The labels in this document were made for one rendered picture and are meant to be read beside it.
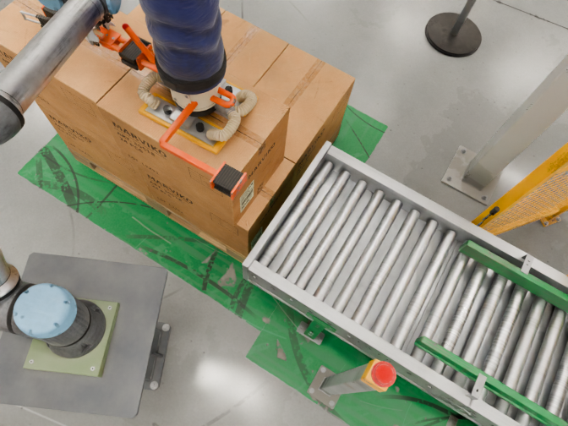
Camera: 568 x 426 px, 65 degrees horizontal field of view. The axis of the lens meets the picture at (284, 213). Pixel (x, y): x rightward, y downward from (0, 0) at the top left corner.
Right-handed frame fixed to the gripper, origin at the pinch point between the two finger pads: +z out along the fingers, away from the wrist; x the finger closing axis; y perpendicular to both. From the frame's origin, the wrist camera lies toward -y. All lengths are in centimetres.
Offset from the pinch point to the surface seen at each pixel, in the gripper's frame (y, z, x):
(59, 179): -43, 107, -32
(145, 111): 27.7, 10.7, -12.1
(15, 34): -37.3, 12.8, -10.1
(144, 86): 25.0, 4.2, -6.9
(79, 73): -4.7, 12.8, -11.4
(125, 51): 14.2, -2.0, -1.7
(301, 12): 6, 106, 158
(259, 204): 73, 53, -5
